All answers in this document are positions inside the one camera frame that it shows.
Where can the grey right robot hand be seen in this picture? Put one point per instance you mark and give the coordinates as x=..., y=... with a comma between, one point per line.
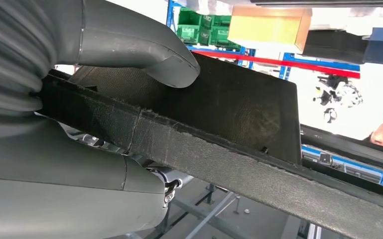
x=62, y=204

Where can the green plastic bin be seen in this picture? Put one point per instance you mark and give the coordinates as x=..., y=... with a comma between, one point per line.
x=189, y=16
x=188, y=34
x=224, y=38
x=221, y=20

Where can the red barrier belt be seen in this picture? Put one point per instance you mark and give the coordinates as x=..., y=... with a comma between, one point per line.
x=277, y=62

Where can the cardboard box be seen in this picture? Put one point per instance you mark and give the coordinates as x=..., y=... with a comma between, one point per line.
x=264, y=29

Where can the black white humanoid robot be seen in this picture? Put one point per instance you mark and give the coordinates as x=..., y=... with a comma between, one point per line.
x=338, y=95

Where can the black box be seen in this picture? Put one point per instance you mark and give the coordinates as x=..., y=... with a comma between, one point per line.
x=333, y=47

